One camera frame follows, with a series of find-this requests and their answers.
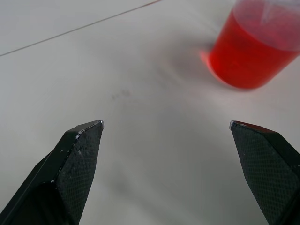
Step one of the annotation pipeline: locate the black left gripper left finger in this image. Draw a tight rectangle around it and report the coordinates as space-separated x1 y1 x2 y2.
0 120 105 225

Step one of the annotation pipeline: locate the beaker with red liquid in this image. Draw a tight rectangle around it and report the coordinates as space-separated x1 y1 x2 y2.
199 0 300 90

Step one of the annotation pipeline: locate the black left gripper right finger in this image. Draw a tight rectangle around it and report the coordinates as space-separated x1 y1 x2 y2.
229 120 300 225

